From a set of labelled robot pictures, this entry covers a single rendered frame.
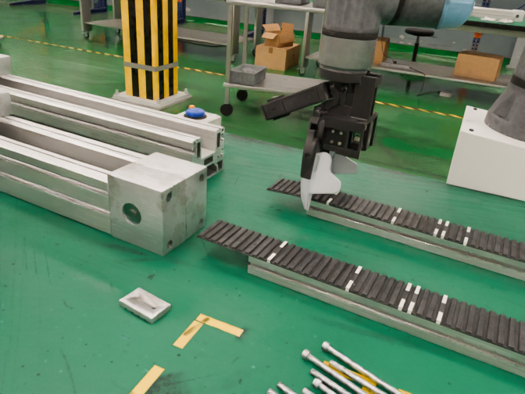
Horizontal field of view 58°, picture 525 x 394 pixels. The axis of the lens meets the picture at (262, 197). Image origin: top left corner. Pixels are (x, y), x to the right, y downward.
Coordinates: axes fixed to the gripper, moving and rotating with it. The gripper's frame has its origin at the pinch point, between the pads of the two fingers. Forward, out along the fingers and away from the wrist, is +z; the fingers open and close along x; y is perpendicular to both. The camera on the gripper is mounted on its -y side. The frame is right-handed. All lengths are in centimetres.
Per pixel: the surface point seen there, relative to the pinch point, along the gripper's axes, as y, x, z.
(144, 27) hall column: -236, 236, 21
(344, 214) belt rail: 6.0, -2.0, 1.2
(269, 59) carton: -228, 444, 70
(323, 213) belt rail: 2.8, -2.0, 2.1
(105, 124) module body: -38.9, -5.0, -4.2
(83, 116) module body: -44.2, -5.0, -4.7
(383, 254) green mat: 13.8, -6.5, 3.1
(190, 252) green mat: -8.8, -21.3, 3.1
